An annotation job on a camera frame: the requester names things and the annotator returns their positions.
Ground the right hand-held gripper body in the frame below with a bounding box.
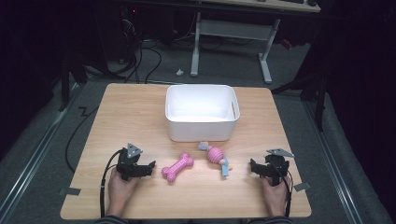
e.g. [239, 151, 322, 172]
[263, 147, 295, 188]

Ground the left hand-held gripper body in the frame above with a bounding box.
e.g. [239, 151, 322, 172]
[116, 142, 145, 182]

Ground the pink bone toy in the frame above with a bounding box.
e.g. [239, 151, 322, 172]
[161, 151, 195, 184]

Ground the pink ball rope toy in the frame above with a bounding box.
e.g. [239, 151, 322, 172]
[198, 141, 233, 178]

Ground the white plastic bin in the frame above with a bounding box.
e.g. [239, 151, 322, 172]
[164, 84, 241, 143]

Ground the person's left hand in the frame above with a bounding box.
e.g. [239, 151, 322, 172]
[106, 168, 140, 217]

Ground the person's right hand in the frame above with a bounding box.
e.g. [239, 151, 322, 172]
[260, 175, 290, 217]

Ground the grey tape piece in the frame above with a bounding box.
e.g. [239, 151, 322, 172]
[293, 181, 312, 192]
[58, 187, 82, 197]

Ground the black metal stand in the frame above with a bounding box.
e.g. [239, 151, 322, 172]
[58, 50, 89, 112]
[270, 69, 330, 133]

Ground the desk with white legs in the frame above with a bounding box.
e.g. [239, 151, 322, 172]
[190, 0, 322, 85]

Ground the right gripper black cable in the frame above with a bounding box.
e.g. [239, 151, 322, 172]
[283, 172, 294, 218]

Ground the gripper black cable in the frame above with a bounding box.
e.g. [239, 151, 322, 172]
[99, 148, 124, 218]
[283, 172, 294, 218]

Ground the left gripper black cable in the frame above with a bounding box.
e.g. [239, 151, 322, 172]
[99, 148, 124, 218]

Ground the metal floor rail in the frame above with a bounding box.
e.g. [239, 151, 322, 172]
[0, 83, 86, 217]
[302, 98, 364, 224]

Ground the black floor cable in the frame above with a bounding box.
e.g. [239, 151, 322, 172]
[64, 105, 100, 174]

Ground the bundle of black cables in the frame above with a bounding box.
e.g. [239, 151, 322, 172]
[115, 38, 163, 85]

